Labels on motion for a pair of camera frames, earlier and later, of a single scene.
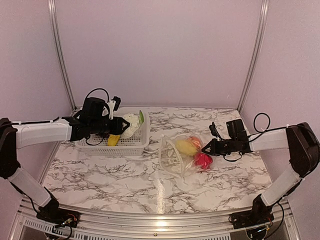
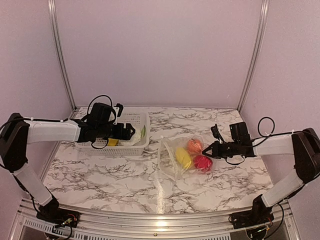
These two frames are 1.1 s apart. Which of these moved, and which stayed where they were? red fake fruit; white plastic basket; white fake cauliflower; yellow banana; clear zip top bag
Moved: clear zip top bag; white fake cauliflower
Stayed: red fake fruit; white plastic basket; yellow banana
